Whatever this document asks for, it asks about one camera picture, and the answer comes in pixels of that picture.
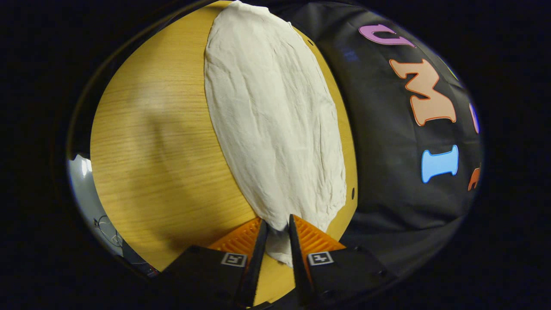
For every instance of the black backdrop cloth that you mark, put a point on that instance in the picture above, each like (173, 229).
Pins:
(379, 150)

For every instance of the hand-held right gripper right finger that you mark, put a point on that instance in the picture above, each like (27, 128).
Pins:
(297, 258)

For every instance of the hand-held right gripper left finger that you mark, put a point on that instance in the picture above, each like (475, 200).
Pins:
(258, 254)

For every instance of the white jeans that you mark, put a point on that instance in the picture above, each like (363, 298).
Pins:
(271, 120)

